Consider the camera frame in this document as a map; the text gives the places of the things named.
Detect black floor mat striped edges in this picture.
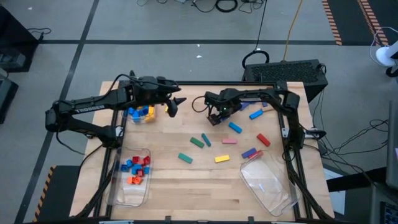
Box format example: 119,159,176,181
32,165,81,223
322,0,398,47

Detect white round stand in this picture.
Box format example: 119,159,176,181
374,40,398,68

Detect green long wooden block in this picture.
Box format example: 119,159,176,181
190,137,205,149
178,152,194,164

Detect clear plastic bin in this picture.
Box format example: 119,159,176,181
238,150,303,218
104,146,152,208
119,74,156,124

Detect black perforated computer case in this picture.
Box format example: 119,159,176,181
241,58,329,103

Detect black monitor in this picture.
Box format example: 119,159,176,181
385,99,398,190

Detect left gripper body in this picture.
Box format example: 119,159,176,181
124,76,165,107

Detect black cabinet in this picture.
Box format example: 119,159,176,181
0,4,40,74

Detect black coiled cable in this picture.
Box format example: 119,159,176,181
215,0,239,14

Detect grey equipment box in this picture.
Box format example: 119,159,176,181
0,68,19,125

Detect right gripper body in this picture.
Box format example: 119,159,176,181
203,88,243,118

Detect black desk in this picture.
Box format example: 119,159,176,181
326,166,388,192

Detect yellow cable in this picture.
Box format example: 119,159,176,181
282,0,304,62

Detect black cable with coil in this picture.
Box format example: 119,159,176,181
241,0,271,70

